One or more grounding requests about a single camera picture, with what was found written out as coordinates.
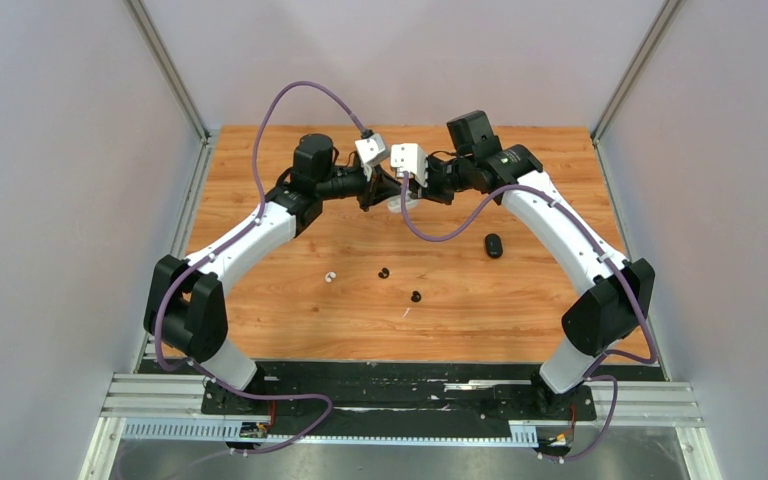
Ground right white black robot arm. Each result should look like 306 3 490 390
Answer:
390 110 655 418

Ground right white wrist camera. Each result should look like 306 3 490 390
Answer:
389 143 428 187

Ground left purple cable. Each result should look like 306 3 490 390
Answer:
152 80 375 457

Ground aluminium front rail frame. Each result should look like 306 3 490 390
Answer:
79 373 722 479

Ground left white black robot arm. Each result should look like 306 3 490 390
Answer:
143 130 400 413

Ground white earbud charging case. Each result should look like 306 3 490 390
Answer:
386 193 420 214

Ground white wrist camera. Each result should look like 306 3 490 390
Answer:
355 133 390 181
389 143 428 187

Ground purple cable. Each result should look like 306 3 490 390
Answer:
152 80 375 457
399 170 659 463

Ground left aluminium corner post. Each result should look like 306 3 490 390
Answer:
124 0 211 144

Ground aluminium corner post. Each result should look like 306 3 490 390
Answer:
590 0 685 147
124 0 211 144

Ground black earbud charging case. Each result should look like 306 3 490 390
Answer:
484 233 504 259

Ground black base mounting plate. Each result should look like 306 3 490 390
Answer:
201 361 597 438

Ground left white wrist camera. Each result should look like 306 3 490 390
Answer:
355 133 390 181

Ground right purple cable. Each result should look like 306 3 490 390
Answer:
399 170 659 463

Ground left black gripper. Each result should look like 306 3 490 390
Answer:
317 163 404 213

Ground right aluminium corner post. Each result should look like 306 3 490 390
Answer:
590 0 685 147

